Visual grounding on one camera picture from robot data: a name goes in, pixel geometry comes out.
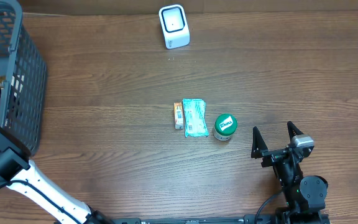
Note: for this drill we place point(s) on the small orange box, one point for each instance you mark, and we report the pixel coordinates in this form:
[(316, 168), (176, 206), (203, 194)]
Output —
[(178, 116)]

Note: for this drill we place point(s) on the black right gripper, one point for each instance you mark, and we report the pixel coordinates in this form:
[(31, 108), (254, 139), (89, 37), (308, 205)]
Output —
[(277, 154)]

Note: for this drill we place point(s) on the teal snack pouch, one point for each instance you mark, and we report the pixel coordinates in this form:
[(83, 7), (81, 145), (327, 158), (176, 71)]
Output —
[(194, 111)]

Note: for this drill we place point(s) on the green lidded jar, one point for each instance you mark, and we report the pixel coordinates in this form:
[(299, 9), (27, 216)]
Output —
[(224, 127)]

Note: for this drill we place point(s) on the grey plastic mesh basket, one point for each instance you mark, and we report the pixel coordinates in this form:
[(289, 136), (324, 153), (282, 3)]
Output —
[(23, 93)]

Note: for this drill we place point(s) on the white barcode scanner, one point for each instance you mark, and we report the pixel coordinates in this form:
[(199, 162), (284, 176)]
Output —
[(174, 26)]

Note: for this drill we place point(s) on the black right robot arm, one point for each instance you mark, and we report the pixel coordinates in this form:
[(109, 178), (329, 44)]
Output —
[(305, 195)]

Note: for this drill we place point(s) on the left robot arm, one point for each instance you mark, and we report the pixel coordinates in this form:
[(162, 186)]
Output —
[(19, 173)]

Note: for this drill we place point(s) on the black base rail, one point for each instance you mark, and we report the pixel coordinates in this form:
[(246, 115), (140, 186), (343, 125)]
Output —
[(182, 221)]

